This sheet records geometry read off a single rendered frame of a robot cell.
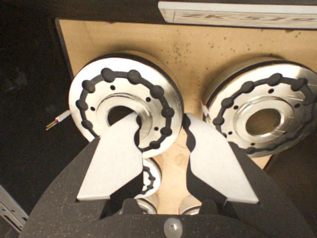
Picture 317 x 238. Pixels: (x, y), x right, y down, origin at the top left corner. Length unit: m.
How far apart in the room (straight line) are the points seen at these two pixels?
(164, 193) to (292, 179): 0.19
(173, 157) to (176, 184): 0.07
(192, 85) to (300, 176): 0.15
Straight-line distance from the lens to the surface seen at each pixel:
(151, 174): 0.21
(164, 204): 0.33
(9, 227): 0.48
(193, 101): 0.17
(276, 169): 0.25
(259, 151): 0.19
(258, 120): 0.19
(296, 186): 0.23
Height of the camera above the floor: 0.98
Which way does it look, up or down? 59 degrees down
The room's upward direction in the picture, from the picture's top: 169 degrees counter-clockwise
